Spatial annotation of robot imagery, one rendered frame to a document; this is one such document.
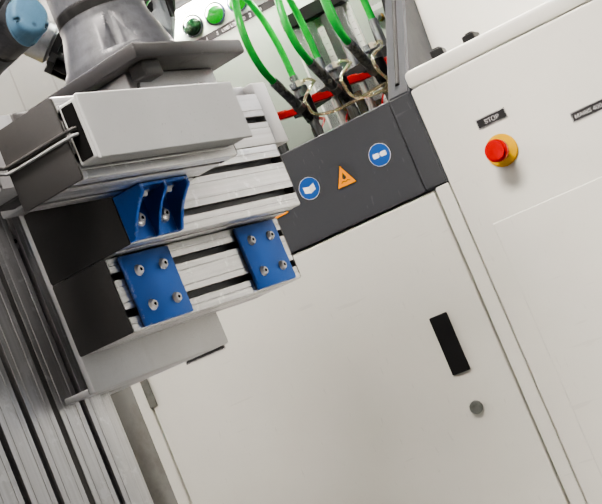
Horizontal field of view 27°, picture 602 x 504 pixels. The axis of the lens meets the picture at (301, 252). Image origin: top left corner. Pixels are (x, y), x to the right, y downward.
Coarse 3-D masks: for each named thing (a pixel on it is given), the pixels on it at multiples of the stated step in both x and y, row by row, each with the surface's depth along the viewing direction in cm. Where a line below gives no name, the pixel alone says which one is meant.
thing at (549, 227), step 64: (448, 0) 223; (512, 0) 217; (512, 64) 194; (576, 64) 191; (448, 128) 200; (512, 128) 195; (576, 128) 192; (512, 192) 196; (576, 192) 192; (512, 256) 197; (576, 256) 193; (512, 320) 198; (576, 320) 194; (576, 384) 195; (576, 448) 196
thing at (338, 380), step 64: (320, 256) 210; (384, 256) 206; (448, 256) 202; (256, 320) 216; (320, 320) 212; (384, 320) 207; (448, 320) 202; (192, 384) 223; (256, 384) 217; (320, 384) 213; (384, 384) 208; (448, 384) 204; (512, 384) 199; (192, 448) 224; (256, 448) 219; (320, 448) 214; (384, 448) 209; (448, 448) 205; (512, 448) 200
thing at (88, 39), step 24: (96, 0) 155; (120, 0) 156; (72, 24) 156; (96, 24) 155; (120, 24) 155; (144, 24) 156; (72, 48) 156; (96, 48) 154; (120, 48) 153; (72, 72) 156
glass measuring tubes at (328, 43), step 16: (336, 0) 258; (288, 16) 262; (304, 16) 261; (320, 16) 260; (352, 16) 260; (320, 32) 263; (352, 32) 259; (304, 48) 263; (320, 48) 261; (336, 48) 260; (304, 64) 265; (320, 80) 262; (368, 80) 258; (384, 96) 259; (336, 112) 263
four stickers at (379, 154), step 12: (372, 144) 205; (384, 144) 204; (372, 156) 205; (384, 156) 204; (336, 168) 208; (348, 168) 207; (372, 168) 205; (300, 180) 210; (312, 180) 210; (336, 180) 208; (348, 180) 207; (300, 192) 211; (312, 192) 210
